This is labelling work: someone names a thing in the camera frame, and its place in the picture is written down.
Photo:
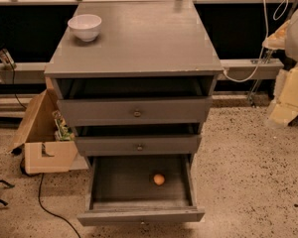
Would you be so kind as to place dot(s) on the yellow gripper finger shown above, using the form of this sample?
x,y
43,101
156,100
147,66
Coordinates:
x,y
284,107
277,40

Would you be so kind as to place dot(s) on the orange fruit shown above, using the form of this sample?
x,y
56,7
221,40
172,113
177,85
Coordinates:
x,y
158,179

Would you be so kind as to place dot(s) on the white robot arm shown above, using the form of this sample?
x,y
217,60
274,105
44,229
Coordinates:
x,y
292,40

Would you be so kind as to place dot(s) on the grey wooden drawer cabinet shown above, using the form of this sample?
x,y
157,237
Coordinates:
x,y
139,39

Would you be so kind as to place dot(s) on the grey top drawer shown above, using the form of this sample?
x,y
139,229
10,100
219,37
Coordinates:
x,y
133,100

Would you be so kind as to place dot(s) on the grey drawer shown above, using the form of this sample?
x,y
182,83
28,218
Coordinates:
x,y
133,100
155,139
122,190

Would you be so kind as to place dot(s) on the grey middle drawer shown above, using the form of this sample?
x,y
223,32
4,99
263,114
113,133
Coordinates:
x,y
155,139

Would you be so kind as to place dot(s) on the grey bottom drawer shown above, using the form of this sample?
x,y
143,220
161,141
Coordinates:
x,y
122,190

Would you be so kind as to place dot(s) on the white ceramic bowl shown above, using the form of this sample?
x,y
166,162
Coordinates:
x,y
85,27

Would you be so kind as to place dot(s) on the green snack packets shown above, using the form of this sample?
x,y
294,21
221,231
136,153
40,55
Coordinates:
x,y
63,132

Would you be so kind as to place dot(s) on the open cardboard box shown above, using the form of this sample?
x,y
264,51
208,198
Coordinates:
x,y
36,135

